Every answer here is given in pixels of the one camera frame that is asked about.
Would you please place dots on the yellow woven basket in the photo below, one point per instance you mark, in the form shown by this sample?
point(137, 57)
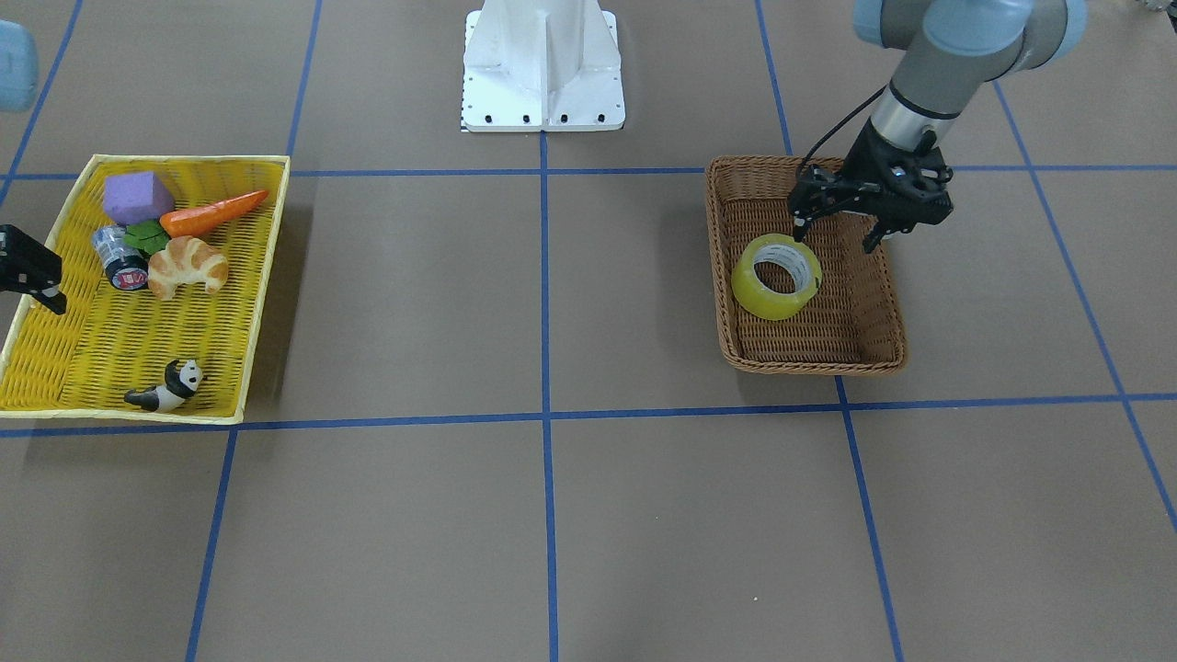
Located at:
point(80, 364)

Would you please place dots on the white central pedestal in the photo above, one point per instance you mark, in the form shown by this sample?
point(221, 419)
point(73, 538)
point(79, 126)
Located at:
point(542, 66)

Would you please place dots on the yellow clear tape roll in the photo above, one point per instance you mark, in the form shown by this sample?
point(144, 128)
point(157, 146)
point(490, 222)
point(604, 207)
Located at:
point(775, 277)

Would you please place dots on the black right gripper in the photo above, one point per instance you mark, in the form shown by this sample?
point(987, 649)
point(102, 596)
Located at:
point(28, 264)

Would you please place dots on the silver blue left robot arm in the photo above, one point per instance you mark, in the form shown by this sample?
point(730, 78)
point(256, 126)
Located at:
point(951, 49)

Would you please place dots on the dark blue labelled can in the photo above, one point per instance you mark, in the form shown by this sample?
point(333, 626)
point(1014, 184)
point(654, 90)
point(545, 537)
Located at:
point(124, 266)

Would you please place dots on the orange toy carrot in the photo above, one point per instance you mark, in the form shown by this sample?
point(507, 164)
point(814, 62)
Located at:
point(198, 221)

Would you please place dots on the purple foam block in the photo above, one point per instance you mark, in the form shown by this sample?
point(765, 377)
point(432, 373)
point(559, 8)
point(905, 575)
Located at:
point(136, 197)

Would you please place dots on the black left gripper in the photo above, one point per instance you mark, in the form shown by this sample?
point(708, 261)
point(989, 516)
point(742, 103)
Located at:
point(867, 156)

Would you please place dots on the toy panda figure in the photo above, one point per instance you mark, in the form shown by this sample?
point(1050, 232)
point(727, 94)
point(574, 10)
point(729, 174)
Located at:
point(182, 380)

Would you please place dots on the brown wicker basket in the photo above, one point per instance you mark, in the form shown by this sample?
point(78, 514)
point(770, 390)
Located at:
point(852, 326)

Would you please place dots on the toy croissant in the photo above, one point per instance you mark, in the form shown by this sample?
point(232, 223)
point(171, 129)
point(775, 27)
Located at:
point(187, 261)

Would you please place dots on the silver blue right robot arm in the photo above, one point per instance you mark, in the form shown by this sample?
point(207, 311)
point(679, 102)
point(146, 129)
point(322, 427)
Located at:
point(20, 70)

